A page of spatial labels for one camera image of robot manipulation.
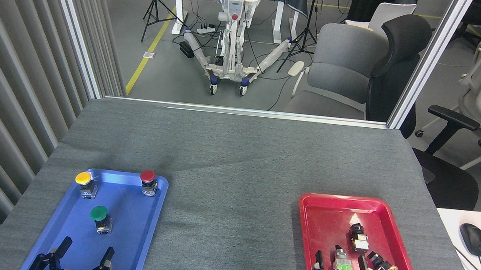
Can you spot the white desk leg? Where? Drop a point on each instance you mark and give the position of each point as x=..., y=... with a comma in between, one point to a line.
x=178, y=10
x=279, y=22

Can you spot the grey upholstered office chair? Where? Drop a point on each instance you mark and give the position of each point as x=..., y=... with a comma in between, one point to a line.
x=339, y=74

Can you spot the grey ribbed partition panel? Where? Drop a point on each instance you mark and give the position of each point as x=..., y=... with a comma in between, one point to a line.
x=7, y=86

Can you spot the white power strip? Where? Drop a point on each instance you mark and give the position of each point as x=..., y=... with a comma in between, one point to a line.
x=205, y=29

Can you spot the black computer mouse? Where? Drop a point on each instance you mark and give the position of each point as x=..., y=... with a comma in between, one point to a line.
x=474, y=239

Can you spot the silver floor outlet plate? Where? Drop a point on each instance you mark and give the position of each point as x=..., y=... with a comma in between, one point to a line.
x=149, y=55

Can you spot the silver switch green base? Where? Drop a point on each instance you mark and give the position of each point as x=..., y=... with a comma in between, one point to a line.
x=342, y=265

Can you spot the green mushroom push button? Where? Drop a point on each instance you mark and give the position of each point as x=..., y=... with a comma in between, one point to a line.
x=99, y=213

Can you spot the red mushroom push button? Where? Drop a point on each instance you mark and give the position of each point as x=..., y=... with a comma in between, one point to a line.
x=147, y=176

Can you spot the white plastic chair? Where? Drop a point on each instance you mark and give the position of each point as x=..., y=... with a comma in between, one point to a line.
x=389, y=12

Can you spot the silver aluminium rail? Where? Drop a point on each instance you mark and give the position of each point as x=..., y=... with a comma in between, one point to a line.
x=247, y=111

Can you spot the black power adapter box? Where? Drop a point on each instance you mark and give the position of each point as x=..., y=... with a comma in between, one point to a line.
x=186, y=49

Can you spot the blue plastic tray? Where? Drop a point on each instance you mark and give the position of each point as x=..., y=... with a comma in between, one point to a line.
x=125, y=230

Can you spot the white stand on wheels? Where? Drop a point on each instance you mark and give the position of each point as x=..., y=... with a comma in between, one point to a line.
x=234, y=2

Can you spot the black office chair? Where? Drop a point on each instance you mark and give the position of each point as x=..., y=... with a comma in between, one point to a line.
x=402, y=40

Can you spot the yellow mushroom push button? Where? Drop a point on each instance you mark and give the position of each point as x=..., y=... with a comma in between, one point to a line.
x=83, y=178

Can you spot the black tripod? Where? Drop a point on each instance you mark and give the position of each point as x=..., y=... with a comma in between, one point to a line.
x=307, y=31
x=153, y=3

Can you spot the silver aluminium post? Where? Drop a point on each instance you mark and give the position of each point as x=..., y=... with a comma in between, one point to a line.
x=428, y=60
x=74, y=26

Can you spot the black knob switch amber base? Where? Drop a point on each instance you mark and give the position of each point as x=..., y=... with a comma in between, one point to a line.
x=384, y=268

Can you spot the red plastic tray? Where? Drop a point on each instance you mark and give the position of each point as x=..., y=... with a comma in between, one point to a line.
x=329, y=223

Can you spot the black knob switch white base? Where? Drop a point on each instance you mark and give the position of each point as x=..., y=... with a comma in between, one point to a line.
x=359, y=241

